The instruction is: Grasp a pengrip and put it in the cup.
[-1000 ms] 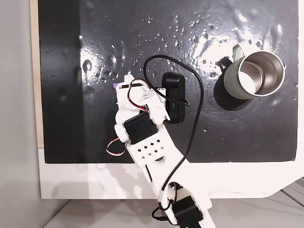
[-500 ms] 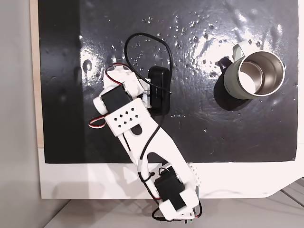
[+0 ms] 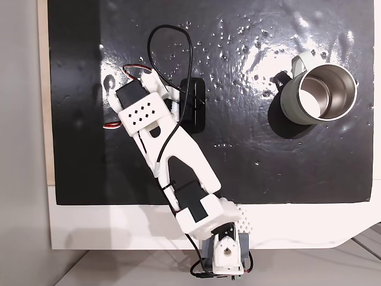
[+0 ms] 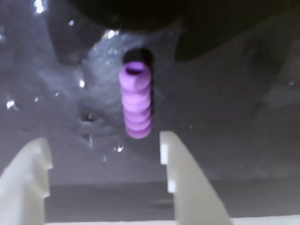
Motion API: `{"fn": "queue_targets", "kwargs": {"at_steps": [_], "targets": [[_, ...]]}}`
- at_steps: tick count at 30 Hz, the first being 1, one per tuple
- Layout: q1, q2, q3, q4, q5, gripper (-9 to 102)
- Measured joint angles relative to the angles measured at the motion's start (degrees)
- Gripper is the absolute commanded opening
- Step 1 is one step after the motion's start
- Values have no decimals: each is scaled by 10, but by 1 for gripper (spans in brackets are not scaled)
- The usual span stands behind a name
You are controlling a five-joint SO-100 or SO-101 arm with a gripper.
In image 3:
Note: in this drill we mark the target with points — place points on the black table mat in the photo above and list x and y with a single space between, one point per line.
253 167

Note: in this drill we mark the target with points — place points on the pale green steel mug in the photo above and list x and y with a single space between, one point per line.
287 101

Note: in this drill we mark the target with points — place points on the pale wooden board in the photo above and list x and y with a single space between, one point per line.
43 89

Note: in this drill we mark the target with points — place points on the black camera box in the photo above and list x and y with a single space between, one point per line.
198 104

